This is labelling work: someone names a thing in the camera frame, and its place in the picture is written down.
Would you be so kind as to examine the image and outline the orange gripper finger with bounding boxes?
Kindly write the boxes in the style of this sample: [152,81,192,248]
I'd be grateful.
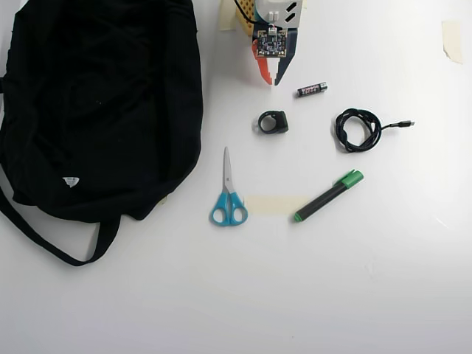
[252,40,277,88]

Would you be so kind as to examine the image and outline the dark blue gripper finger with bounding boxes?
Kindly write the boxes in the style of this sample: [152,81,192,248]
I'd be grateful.
[274,54,298,88]

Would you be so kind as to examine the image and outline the blue-grey gripper body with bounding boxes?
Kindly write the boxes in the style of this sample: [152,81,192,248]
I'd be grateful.
[251,27,299,59]

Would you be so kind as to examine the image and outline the green capped black marker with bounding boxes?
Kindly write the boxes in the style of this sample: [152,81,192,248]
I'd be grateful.
[293,169,365,223]

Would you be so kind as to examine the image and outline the black fabric bag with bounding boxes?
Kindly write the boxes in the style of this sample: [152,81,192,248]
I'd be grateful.
[0,0,205,267]

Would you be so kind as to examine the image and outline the black AAA battery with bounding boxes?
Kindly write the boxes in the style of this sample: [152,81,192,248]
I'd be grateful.
[295,82,329,99]

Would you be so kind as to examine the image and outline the yellow perforated block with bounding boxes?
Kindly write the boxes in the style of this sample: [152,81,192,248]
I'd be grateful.
[234,0,259,37]

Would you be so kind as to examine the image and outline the narrow masking tape strip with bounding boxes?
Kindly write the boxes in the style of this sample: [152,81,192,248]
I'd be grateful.
[219,0,237,32]

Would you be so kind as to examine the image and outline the long masking tape strip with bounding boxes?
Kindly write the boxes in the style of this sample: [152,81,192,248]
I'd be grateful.
[243,195,313,217]

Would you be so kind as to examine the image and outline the torn masking tape piece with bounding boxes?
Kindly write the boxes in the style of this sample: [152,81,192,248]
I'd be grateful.
[441,20,464,66]

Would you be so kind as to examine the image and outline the bare camera circuit board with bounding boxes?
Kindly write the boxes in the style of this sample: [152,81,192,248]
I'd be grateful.
[257,29,288,59]

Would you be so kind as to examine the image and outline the black plastic ring clip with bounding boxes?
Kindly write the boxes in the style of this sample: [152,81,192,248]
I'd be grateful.
[257,110,290,135]

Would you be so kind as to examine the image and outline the black camera cable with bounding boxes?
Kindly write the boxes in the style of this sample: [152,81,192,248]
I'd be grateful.
[233,0,261,27]

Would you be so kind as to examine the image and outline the coiled black USB cable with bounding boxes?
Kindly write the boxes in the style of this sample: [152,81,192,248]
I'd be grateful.
[333,107,416,154]

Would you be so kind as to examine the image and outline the blue handled scissors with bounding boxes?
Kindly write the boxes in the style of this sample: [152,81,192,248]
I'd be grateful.
[209,146,249,227]

